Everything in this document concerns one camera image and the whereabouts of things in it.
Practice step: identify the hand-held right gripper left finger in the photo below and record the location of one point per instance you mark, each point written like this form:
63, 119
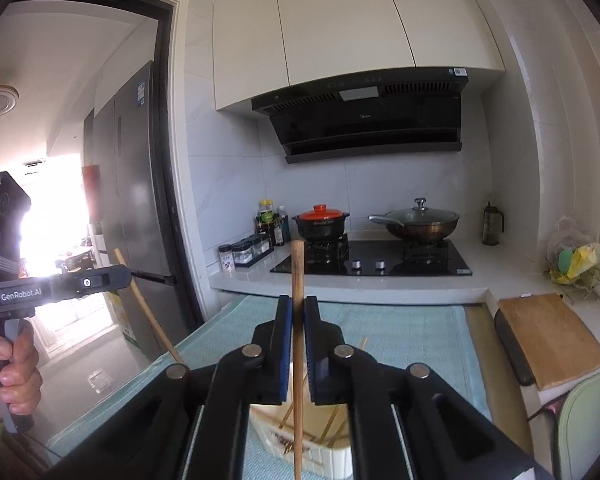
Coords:
285, 345

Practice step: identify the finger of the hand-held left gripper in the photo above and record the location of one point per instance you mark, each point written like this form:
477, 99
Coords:
87, 283

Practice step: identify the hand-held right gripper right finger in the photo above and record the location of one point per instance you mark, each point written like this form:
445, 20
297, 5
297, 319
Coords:
311, 345

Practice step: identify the long wooden chopstick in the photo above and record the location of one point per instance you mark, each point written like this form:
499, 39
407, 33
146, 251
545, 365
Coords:
286, 415
297, 280
330, 425
152, 322

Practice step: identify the cream plastic container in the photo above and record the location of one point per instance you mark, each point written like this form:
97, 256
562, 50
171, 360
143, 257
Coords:
320, 460

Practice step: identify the person's left hand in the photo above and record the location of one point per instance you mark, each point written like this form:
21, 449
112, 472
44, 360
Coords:
27, 370

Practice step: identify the printed cardboard box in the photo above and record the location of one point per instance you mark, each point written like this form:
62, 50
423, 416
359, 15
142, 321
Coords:
125, 320

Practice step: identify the teal woven mat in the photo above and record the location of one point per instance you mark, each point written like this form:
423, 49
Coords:
405, 335

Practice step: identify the black spice jar rack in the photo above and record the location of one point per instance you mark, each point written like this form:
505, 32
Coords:
252, 252

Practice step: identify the white label spice jar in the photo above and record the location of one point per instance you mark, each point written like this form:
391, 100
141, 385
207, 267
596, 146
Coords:
226, 258

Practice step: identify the grey refrigerator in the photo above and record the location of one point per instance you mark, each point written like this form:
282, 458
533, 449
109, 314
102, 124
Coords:
130, 185

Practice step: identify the black glass gas cooktop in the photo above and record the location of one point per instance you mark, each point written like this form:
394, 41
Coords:
380, 262

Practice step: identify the dark sauce bottle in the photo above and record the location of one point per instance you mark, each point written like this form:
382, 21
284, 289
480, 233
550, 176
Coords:
281, 230

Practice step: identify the black clay pot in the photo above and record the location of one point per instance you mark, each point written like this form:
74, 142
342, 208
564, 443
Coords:
320, 229

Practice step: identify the yellow capped sauce bottle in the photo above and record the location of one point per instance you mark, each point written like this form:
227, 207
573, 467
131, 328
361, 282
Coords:
266, 217

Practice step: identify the orange pot lid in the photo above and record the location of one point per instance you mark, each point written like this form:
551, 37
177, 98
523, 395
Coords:
321, 212

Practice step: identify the dark metal wok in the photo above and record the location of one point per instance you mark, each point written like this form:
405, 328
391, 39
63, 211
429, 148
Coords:
420, 230

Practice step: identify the glass wok lid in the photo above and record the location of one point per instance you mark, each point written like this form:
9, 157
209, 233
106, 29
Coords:
420, 215

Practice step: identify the dark glass press pot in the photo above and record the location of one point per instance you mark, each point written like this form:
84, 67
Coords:
491, 225

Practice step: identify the black range hood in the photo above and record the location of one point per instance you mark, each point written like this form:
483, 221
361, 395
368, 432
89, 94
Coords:
360, 120

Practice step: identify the wooden cutting board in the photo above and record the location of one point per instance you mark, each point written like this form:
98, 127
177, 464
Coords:
550, 340

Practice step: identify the green round sponge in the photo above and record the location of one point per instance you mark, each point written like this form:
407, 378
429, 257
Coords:
566, 258

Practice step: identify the clear plastic bag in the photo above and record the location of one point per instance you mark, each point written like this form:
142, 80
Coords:
572, 232

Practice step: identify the yellow cloth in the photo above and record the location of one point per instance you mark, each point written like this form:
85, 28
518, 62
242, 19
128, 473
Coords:
587, 260

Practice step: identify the light green chair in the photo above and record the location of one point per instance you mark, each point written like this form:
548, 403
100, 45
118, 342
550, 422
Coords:
592, 420

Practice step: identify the cream upper cabinet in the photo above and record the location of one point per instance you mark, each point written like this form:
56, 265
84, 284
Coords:
340, 25

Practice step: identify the dark door frame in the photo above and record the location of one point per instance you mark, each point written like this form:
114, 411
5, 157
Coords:
172, 110

